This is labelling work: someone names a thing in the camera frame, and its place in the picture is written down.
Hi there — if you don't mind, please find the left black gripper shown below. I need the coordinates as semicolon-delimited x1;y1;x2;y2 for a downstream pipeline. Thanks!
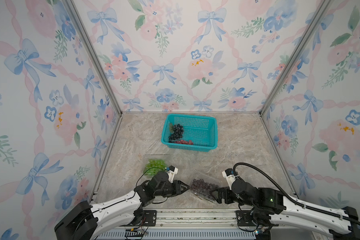
154;179;190;198

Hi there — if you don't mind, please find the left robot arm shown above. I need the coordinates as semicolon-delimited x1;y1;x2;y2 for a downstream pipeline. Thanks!
54;166;190;240

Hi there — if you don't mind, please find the black corrugated cable conduit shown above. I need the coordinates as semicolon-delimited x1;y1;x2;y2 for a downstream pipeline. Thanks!
232;162;360;238

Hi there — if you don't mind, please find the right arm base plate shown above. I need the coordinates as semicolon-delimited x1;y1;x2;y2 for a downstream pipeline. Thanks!
235;210;273;227

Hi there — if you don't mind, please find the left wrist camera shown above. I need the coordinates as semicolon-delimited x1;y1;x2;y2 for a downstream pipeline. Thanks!
166;166;178;184

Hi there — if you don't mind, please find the aluminium front rail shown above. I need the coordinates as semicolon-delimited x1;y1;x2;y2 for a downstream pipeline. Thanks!
66;208;328;240

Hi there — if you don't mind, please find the green grape bunch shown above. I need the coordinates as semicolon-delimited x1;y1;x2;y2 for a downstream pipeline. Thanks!
144;159;167;176

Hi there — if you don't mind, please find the red grape bunch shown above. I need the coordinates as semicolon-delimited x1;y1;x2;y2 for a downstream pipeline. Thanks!
175;140;194;145

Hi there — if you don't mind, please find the dark purple grape bunch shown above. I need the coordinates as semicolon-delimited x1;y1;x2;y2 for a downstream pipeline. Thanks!
190;179;219;194

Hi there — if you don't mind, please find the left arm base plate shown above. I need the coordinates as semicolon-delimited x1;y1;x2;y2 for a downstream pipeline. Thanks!
129;209;157;227

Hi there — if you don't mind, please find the clear plastic clamshell container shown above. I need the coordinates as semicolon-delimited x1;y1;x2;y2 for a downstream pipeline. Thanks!
143;155;171;177

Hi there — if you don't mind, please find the teal plastic basket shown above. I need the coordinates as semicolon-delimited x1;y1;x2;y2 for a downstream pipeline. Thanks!
161;114;218;152

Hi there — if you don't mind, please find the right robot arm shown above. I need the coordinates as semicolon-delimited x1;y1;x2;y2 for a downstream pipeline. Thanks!
211;176;360;240

